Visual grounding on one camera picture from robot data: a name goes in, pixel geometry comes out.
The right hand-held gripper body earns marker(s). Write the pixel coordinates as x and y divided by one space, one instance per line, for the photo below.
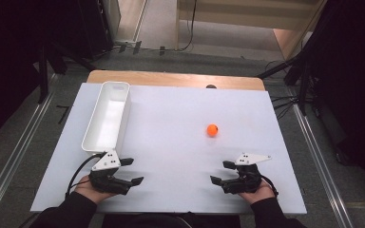
245 180

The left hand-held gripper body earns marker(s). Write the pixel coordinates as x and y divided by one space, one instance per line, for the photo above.
106 182

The orange ball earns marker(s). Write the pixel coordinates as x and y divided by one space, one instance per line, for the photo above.
212 130

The white plastic bin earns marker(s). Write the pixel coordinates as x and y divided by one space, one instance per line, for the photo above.
107 117

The person's right hand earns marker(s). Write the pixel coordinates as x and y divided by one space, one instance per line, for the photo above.
259 193

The person's left hand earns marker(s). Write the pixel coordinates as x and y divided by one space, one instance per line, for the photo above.
87 191

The white board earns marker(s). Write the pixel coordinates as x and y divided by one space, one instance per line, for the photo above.
177 158

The wooden table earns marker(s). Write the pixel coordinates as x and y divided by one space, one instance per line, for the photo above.
171 78

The black stand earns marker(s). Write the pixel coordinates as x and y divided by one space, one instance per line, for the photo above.
42 76
302 85

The black curtain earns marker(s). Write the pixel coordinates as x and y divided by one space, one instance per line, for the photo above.
9 47
355 79

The light wooden furniture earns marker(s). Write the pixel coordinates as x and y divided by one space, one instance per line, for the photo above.
250 15

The metal floor rail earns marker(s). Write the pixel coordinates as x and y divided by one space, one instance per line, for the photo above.
323 171
12 158

